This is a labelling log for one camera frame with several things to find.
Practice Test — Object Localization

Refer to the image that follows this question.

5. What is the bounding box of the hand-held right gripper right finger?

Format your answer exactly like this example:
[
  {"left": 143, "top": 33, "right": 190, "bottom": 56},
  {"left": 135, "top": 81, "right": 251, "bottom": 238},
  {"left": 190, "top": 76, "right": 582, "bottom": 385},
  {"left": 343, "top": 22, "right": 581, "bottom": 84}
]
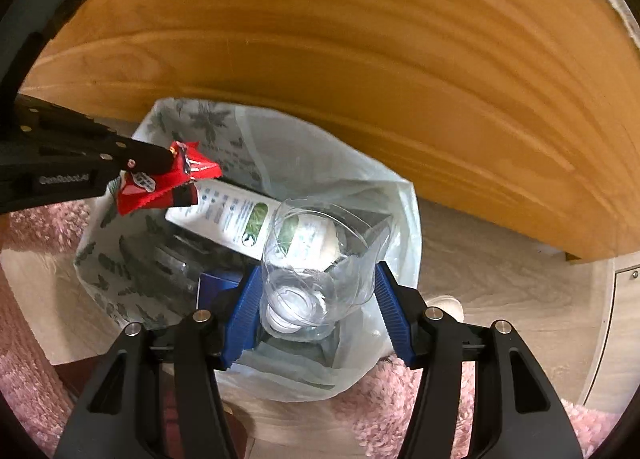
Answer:
[{"left": 375, "top": 261, "right": 586, "bottom": 459}]

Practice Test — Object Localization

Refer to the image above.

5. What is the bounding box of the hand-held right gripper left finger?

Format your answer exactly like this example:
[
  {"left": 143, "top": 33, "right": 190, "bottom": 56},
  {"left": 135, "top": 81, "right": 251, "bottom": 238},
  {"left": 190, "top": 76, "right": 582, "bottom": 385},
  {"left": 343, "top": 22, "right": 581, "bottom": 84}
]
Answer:
[{"left": 53, "top": 266, "right": 263, "bottom": 459}]

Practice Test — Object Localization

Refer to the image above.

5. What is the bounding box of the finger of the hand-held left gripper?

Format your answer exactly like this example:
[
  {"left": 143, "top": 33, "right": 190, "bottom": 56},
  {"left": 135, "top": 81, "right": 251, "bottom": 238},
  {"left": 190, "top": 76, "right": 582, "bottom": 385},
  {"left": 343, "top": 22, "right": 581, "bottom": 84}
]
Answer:
[
  {"left": 75, "top": 116, "right": 173, "bottom": 162},
  {"left": 102, "top": 155, "right": 170, "bottom": 180}
]

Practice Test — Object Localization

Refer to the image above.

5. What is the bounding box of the red snack wrapper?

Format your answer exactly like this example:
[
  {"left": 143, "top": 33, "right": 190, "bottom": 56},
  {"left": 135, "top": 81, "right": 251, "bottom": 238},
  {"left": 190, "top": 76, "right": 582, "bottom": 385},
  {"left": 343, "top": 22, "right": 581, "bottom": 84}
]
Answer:
[{"left": 116, "top": 140, "right": 222, "bottom": 216}]

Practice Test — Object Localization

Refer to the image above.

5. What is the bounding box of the blue cardboard box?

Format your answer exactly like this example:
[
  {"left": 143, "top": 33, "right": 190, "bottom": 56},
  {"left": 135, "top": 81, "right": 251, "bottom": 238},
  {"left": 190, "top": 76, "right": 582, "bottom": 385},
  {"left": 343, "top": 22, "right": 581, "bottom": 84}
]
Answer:
[{"left": 198, "top": 273, "right": 251, "bottom": 315}]

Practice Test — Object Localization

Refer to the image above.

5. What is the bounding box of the printed white trash bag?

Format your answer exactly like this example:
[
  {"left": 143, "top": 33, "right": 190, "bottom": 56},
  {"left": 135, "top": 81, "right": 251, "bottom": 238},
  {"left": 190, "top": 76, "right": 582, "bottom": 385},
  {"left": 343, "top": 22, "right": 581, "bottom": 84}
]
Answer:
[{"left": 74, "top": 98, "right": 422, "bottom": 402}]

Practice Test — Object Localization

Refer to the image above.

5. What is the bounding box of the clear plastic cup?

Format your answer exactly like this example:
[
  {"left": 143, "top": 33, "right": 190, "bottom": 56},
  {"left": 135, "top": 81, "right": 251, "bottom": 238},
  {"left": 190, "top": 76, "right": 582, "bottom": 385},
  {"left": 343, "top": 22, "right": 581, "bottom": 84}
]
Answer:
[{"left": 260, "top": 198, "right": 392, "bottom": 342}]

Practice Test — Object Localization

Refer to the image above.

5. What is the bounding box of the white milk carton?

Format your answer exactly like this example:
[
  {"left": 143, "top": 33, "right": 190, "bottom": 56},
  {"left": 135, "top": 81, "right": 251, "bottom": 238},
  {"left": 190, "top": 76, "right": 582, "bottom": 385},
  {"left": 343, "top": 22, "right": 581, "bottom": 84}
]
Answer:
[{"left": 165, "top": 179, "right": 281, "bottom": 260}]

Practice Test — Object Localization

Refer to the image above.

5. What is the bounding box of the clear plastic box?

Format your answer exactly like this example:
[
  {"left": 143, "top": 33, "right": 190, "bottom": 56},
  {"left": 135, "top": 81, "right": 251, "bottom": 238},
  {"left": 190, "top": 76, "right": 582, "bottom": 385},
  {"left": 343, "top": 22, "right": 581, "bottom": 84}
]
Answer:
[{"left": 120, "top": 234, "right": 206, "bottom": 300}]

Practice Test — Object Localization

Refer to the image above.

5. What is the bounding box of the white slipper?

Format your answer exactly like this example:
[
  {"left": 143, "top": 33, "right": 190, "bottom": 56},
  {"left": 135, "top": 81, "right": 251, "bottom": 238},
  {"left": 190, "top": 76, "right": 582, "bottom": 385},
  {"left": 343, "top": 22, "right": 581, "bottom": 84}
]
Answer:
[{"left": 430, "top": 295, "right": 463, "bottom": 322}]

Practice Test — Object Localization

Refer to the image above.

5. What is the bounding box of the pink shaggy rug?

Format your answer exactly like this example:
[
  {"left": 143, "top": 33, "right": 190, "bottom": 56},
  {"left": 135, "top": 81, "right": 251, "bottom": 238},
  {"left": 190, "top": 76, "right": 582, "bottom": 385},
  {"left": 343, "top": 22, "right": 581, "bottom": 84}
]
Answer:
[{"left": 0, "top": 199, "right": 621, "bottom": 459}]

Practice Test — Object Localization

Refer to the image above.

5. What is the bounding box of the light wood door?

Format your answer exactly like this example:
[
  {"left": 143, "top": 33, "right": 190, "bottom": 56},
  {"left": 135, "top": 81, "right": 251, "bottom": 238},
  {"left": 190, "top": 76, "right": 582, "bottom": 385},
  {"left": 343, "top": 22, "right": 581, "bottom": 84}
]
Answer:
[{"left": 582, "top": 254, "right": 640, "bottom": 410}]

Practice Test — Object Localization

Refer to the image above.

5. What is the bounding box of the wooden bed with checkered cover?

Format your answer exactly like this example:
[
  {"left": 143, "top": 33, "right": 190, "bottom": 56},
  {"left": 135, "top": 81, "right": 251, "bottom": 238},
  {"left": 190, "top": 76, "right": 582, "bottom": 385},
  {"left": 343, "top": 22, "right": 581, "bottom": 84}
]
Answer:
[{"left": 20, "top": 0, "right": 640, "bottom": 265}]

